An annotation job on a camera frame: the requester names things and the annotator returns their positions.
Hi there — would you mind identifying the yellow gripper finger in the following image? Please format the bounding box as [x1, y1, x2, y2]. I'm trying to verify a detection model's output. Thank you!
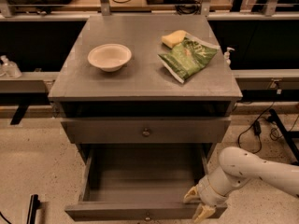
[183, 186, 200, 203]
[192, 204, 216, 223]

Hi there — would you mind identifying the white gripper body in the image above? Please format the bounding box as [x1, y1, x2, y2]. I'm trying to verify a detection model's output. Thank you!
[196, 175, 227, 207]

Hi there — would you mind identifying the grey drawer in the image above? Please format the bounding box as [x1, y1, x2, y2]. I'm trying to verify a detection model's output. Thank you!
[64, 144, 228, 222]
[62, 117, 231, 144]

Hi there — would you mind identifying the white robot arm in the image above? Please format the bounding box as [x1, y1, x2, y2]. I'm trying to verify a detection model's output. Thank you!
[183, 147, 299, 224]

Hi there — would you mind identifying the grey top drawer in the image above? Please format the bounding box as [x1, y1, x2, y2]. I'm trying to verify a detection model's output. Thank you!
[62, 117, 231, 144]

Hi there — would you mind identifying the grey drawer cabinet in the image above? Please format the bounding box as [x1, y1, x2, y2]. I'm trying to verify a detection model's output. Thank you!
[49, 15, 242, 158]

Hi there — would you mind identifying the black stand leg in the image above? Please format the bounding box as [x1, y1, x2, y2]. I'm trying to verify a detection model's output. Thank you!
[269, 109, 299, 166]

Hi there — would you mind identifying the white pump bottle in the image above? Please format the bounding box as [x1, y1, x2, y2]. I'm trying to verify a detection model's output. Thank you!
[223, 47, 235, 65]

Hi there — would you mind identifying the green chip bag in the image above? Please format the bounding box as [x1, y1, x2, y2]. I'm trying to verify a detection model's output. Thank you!
[159, 35, 220, 84]

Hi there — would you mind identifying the yellow sponge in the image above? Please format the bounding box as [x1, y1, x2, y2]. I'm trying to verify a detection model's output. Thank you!
[162, 30, 186, 49]

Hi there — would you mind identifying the black object on floor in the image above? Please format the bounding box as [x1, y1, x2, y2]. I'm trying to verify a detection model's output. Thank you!
[26, 194, 40, 224]

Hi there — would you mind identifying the white bowl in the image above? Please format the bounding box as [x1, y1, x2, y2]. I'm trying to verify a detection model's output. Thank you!
[88, 44, 132, 72]

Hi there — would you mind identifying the clear sanitizer bottle left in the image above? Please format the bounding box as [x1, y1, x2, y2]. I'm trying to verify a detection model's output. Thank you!
[1, 55, 21, 78]

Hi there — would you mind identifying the black floor cable with adapter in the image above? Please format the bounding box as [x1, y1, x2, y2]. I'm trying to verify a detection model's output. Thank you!
[236, 101, 279, 155]

